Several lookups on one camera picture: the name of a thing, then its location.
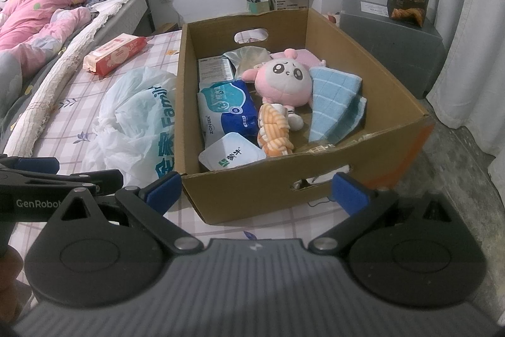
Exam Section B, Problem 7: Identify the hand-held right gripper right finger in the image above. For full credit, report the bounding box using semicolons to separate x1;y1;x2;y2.
307;171;455;254

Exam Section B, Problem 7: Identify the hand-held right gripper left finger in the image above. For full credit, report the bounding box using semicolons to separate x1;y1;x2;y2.
45;172;204;254

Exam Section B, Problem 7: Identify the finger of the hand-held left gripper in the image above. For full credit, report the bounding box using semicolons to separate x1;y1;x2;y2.
0;154;61;176
21;168;125;196

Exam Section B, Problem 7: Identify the white green lidded container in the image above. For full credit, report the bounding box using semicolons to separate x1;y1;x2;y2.
199;132;267;174

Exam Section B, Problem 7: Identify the large cardboard box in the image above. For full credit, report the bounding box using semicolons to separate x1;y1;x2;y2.
174;7;435;225

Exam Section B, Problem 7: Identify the blue towel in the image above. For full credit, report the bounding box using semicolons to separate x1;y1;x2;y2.
308;66;367;144

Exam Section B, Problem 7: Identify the orange white striped toy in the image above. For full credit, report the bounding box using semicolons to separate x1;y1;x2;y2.
256;103;294;158

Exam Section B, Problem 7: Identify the blue white tissue packet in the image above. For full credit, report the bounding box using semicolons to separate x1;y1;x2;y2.
197;80;261;148

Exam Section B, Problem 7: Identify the small white packet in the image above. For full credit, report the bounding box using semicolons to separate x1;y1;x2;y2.
198;57;234;83

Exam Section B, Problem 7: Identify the clear plastic bag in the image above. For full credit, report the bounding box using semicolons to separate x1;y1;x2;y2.
223;47;272;78

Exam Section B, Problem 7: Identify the person's left hand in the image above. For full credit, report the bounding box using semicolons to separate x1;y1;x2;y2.
0;247;21;298

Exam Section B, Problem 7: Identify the white plastic bag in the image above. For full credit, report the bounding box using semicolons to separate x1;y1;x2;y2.
85;66;178;188

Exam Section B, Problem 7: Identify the plaid bedsheet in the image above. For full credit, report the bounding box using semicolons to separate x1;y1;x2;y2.
8;29;348;243

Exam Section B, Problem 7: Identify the white fringed mat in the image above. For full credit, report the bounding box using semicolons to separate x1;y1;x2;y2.
2;0;131;160

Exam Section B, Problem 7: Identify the red tissue packet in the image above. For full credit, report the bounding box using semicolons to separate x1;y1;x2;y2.
83;34;147;78

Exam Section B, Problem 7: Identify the grey storage box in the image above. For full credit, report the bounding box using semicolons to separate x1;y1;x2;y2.
338;0;447;98

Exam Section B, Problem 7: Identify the pink floral quilt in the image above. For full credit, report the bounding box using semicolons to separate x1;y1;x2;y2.
0;0;93;77

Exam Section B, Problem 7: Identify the dark paper bag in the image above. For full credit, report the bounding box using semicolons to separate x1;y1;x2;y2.
387;0;431;28

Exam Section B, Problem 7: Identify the white curtain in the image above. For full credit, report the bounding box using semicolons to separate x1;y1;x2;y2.
426;0;505;126

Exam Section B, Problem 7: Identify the small green box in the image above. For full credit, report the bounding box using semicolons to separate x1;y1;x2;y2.
247;0;274;15

